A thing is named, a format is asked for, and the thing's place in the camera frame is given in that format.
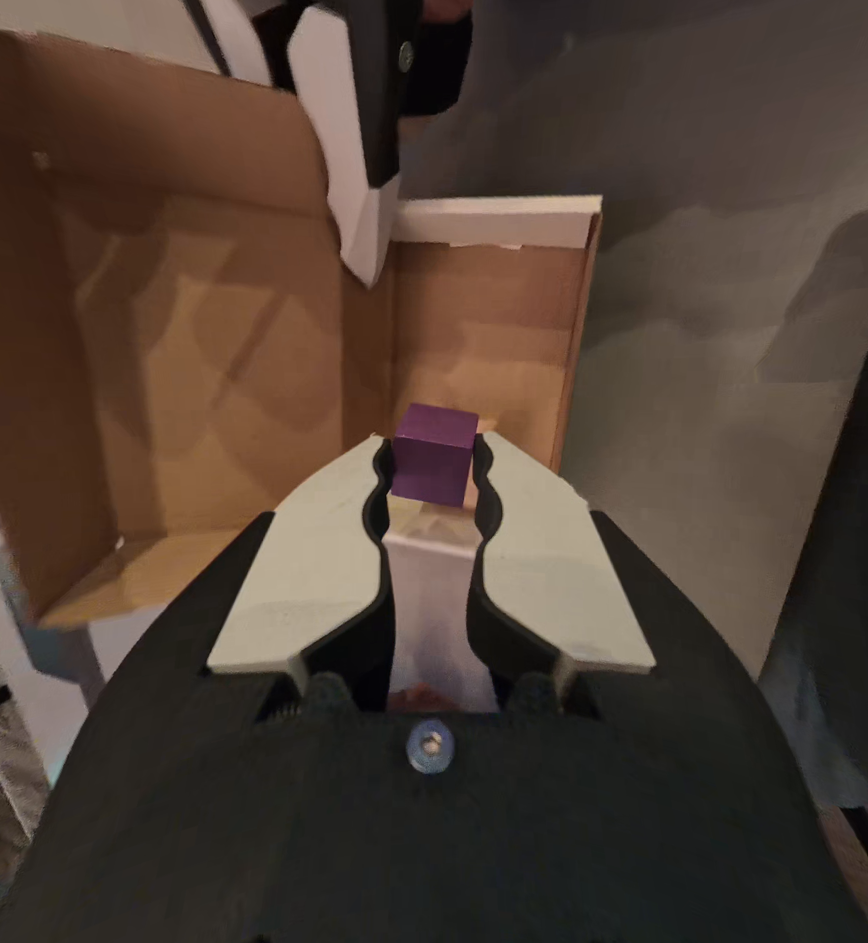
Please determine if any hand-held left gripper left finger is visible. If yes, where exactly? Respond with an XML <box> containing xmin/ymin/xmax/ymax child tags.
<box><xmin>205</xmin><ymin>435</ymin><xmax>396</xmax><ymax>713</ymax></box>

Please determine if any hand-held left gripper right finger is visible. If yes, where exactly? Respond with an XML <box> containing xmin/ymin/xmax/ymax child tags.
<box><xmin>468</xmin><ymin>433</ymin><xmax>657</xmax><ymax>713</ymax></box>

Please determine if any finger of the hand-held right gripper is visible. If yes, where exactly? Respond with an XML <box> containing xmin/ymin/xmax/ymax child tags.
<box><xmin>180</xmin><ymin>0</ymin><xmax>274</xmax><ymax>88</ymax></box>
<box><xmin>285</xmin><ymin>0</ymin><xmax>407</xmax><ymax>290</ymax></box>

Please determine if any purple wooden cube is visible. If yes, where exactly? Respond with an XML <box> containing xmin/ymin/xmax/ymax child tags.
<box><xmin>388</xmin><ymin>402</ymin><xmax>481</xmax><ymax>511</ymax></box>

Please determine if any white cardboard box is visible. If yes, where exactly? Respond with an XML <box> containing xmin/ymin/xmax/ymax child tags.
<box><xmin>0</xmin><ymin>28</ymin><xmax>606</xmax><ymax>714</ymax></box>

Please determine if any person's dark clothing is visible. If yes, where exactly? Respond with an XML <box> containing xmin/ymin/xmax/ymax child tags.
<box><xmin>756</xmin><ymin>208</ymin><xmax>868</xmax><ymax>815</ymax></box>

